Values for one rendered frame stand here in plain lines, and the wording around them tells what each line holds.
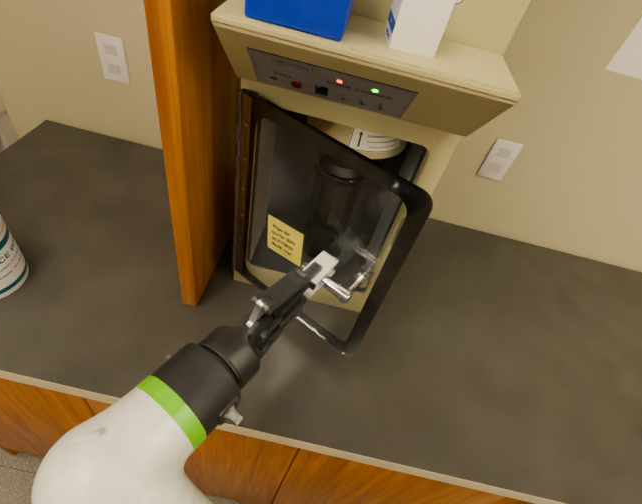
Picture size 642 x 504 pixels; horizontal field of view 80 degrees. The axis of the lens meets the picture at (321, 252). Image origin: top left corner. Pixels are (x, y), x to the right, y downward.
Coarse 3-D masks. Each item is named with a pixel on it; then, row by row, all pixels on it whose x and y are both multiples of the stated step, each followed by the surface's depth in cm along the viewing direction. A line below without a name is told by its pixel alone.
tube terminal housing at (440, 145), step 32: (384, 0) 44; (480, 0) 43; (512, 0) 42; (448, 32) 45; (480, 32) 45; (512, 32) 44; (288, 96) 54; (384, 128) 55; (416, 128) 54; (448, 160) 57
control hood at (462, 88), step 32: (224, 32) 39; (256, 32) 38; (288, 32) 38; (352, 32) 41; (320, 64) 41; (352, 64) 39; (384, 64) 38; (416, 64) 38; (448, 64) 40; (480, 64) 42; (416, 96) 43; (448, 96) 41; (480, 96) 39; (512, 96) 38; (448, 128) 50
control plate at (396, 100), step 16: (256, 64) 45; (272, 64) 44; (288, 64) 43; (304, 64) 42; (272, 80) 48; (288, 80) 47; (304, 80) 46; (320, 80) 45; (352, 80) 43; (368, 80) 42; (320, 96) 50; (336, 96) 48; (352, 96) 47; (368, 96) 46; (384, 96) 45; (400, 96) 44; (384, 112) 49; (400, 112) 48
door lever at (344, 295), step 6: (306, 264) 58; (354, 276) 59; (360, 276) 58; (324, 282) 57; (330, 282) 56; (336, 282) 57; (354, 282) 58; (360, 282) 58; (366, 282) 58; (330, 288) 56; (336, 288) 56; (342, 288) 56; (348, 288) 57; (354, 288) 57; (336, 294) 56; (342, 294) 56; (348, 294) 56; (342, 300) 56; (348, 300) 56
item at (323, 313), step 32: (256, 96) 52; (256, 128) 55; (288, 128) 52; (256, 160) 59; (288, 160) 55; (320, 160) 51; (352, 160) 48; (256, 192) 63; (288, 192) 58; (320, 192) 54; (352, 192) 51; (384, 192) 48; (416, 192) 45; (256, 224) 68; (288, 224) 62; (320, 224) 58; (352, 224) 54; (384, 224) 50; (416, 224) 47; (256, 256) 74; (352, 256) 57; (384, 256) 53; (320, 288) 66; (384, 288) 57; (320, 320) 72; (352, 320) 66; (352, 352) 71
